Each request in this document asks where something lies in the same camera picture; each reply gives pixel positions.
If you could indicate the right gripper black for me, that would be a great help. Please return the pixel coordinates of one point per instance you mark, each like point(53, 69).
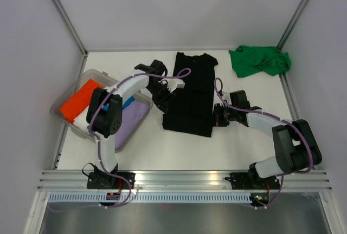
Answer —
point(218, 108)

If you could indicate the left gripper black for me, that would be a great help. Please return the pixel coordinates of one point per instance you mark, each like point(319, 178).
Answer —
point(162, 103)

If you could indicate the black t shirt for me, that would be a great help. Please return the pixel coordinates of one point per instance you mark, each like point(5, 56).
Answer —
point(191, 109)

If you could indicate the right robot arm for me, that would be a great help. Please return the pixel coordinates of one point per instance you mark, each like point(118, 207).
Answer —
point(295, 146)

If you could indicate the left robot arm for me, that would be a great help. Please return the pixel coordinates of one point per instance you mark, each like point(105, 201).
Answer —
point(140, 77)

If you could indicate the blue rolled t shirt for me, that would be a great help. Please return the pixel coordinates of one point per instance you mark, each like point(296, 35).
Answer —
point(127, 102)

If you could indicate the lilac rolled t shirt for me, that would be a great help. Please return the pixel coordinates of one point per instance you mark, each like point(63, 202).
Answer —
point(132, 115)

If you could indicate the green t shirt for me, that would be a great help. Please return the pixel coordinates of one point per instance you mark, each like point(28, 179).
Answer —
point(247, 61)

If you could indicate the orange rolled t shirt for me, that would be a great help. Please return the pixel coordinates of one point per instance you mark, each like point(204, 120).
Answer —
point(76, 104)

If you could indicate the white rolled t shirt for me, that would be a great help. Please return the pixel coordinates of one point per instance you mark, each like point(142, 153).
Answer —
point(81, 122)

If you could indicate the clear plastic bin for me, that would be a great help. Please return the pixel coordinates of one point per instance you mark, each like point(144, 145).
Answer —
point(104, 80)

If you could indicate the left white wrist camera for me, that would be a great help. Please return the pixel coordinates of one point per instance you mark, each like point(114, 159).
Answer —
point(173, 84)

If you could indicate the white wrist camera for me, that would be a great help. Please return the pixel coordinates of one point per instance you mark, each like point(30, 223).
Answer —
point(226, 97)
point(173, 84)

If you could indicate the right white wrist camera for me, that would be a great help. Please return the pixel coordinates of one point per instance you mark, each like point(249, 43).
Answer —
point(226, 97)

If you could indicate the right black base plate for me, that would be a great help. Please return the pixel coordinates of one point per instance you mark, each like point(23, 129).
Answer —
point(243, 181)

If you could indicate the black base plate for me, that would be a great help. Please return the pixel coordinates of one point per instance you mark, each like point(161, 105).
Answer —
point(243, 181)
point(102, 181)

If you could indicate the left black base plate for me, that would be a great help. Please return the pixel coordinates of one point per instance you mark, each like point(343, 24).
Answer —
point(102, 181)

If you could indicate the aluminium front rail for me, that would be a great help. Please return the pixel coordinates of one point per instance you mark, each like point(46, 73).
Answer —
point(180, 181)

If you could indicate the white slotted cable duct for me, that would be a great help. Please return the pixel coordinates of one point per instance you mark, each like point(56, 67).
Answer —
point(151, 197)

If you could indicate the left aluminium frame post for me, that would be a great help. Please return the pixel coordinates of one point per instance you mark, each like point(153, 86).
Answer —
point(69, 25)

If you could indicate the aluminium frame post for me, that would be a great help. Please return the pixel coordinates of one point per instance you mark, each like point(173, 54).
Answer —
point(292, 23)
point(69, 25)

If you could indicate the right aluminium frame post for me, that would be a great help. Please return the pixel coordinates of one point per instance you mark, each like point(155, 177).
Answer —
point(292, 23)

